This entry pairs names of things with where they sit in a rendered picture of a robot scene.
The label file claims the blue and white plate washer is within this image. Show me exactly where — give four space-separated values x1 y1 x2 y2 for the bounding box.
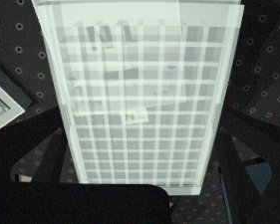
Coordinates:
218 157 272 224

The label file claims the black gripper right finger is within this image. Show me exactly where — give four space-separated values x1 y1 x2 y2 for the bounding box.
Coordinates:
214 105 280 224

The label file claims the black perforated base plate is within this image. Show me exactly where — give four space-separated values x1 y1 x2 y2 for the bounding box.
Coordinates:
0 0 280 224

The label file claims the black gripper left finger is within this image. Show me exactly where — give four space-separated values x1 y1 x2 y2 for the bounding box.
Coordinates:
0 106 68 183

